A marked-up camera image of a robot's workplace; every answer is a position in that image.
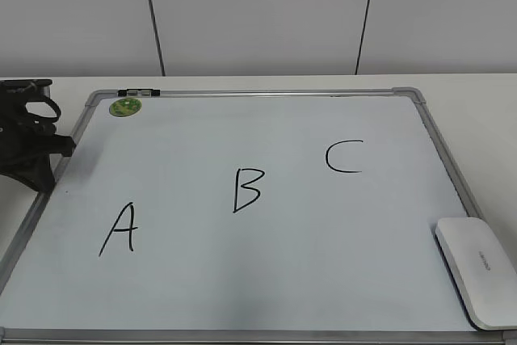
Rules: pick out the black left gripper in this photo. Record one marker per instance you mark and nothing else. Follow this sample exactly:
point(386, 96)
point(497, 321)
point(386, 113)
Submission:
point(27, 140)

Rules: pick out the white rectangular whiteboard eraser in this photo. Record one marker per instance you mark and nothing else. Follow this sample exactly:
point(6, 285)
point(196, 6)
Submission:
point(482, 271)

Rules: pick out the white whiteboard with aluminium frame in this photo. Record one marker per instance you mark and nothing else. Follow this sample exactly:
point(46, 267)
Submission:
point(245, 217)

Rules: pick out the green round magnet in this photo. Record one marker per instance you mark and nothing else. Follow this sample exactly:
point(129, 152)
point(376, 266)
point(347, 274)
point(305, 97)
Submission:
point(125, 107)

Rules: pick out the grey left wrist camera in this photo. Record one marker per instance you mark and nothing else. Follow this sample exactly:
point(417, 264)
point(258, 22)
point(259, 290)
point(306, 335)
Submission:
point(39, 86)

